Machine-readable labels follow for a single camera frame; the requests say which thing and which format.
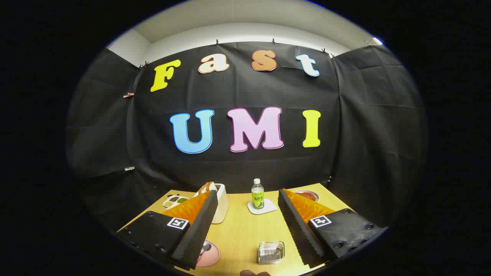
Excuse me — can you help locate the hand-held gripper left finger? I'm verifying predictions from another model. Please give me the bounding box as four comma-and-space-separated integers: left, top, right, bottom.
116, 190, 219, 271

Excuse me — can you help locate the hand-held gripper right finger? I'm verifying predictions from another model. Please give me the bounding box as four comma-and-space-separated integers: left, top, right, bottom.
278, 188, 388, 269

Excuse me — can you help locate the pink plate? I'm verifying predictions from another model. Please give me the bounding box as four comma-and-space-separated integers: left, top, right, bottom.
196, 239, 221, 267

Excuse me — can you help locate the perforated metal basket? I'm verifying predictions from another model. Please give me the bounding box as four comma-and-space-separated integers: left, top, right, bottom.
257, 241, 285, 265

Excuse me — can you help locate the oval dish with meat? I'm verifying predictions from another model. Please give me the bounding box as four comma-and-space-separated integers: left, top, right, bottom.
292, 189, 320, 203

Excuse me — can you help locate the white coaster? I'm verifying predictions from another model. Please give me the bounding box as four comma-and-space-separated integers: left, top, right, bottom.
247, 199, 277, 215

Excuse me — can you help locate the white toaster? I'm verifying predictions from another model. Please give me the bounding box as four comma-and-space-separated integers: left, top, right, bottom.
193, 183, 229, 224

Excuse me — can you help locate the white divided dish with beans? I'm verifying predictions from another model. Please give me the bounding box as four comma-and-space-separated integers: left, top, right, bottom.
162, 195, 189, 209

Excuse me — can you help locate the green label drink bottle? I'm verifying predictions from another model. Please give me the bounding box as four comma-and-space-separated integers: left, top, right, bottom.
251, 178, 265, 210

